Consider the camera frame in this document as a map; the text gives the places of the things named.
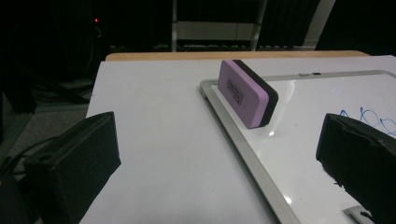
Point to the white metal stand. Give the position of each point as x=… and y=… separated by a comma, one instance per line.
x=214, y=30

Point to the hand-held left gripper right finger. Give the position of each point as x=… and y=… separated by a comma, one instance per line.
x=361, y=155

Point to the purple and black eraser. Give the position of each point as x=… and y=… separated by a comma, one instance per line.
x=243, y=93

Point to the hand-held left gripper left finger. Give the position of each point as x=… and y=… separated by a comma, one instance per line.
x=74, y=168

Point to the whiteboard with metal frame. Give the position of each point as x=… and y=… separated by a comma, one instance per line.
x=311, y=140

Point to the pale metal post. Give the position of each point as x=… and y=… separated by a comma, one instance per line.
x=320, y=23

